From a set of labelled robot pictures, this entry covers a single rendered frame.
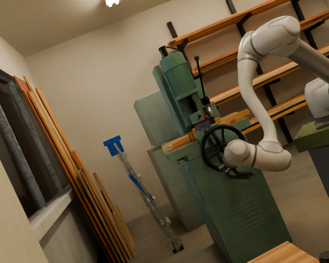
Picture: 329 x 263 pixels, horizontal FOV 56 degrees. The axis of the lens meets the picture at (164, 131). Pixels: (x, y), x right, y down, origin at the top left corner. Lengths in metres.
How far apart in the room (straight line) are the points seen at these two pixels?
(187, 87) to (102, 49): 2.71
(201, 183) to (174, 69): 0.79
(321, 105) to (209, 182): 0.83
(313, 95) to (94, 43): 3.40
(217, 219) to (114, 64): 3.07
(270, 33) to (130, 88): 3.27
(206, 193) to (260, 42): 1.04
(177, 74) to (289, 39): 0.88
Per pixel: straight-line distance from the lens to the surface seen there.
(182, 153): 2.06
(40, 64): 4.77
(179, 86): 2.17
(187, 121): 2.32
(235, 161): 1.41
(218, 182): 2.13
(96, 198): 3.16
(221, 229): 2.21
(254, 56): 1.64
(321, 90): 2.02
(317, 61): 1.73
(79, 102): 4.59
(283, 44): 1.56
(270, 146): 1.45
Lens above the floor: 1.11
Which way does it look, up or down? 2 degrees down
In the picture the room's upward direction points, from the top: 24 degrees counter-clockwise
